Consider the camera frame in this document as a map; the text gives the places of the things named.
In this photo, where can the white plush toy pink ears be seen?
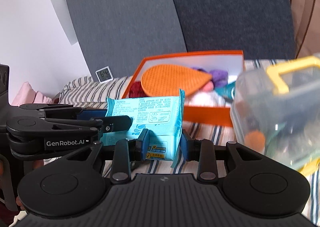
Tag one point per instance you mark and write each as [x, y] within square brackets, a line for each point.
[205, 96]

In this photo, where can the maroon clothing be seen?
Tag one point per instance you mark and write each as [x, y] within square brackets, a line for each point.
[6, 217]

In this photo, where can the striped blanket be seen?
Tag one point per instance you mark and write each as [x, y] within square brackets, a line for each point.
[207, 134]

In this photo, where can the grey upholstered headboard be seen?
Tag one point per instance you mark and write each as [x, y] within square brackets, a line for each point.
[200, 16]

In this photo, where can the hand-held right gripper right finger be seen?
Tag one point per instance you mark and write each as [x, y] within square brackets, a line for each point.
[186, 146]

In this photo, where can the red plush toy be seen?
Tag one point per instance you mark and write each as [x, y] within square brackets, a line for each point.
[136, 89]

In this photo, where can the light blue wet wipes packet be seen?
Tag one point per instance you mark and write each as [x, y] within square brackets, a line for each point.
[160, 116]

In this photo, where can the teal cloth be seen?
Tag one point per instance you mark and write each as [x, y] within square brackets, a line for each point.
[225, 90]

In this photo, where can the orange cardboard box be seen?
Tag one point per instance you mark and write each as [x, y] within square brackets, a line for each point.
[205, 115]

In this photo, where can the person's left hand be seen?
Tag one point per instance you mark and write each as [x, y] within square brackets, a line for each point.
[38, 165]

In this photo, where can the white digital clock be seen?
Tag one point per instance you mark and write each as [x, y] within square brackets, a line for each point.
[104, 74]

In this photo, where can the orange silicone honeycomb mat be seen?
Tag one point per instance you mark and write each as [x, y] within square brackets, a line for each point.
[170, 79]

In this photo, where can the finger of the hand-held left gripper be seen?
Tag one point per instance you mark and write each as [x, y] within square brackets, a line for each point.
[117, 124]
[92, 114]

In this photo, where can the brown paper bag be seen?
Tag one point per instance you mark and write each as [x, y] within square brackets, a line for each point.
[305, 21]

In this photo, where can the purple cloth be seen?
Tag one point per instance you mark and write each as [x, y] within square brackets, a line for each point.
[220, 75]

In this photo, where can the pink cloth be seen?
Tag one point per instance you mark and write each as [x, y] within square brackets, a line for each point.
[27, 94]

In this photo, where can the clear plastic toiletries container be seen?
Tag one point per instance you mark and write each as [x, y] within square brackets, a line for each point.
[275, 116]

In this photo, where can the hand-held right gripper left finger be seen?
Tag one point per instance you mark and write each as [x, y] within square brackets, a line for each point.
[143, 144]

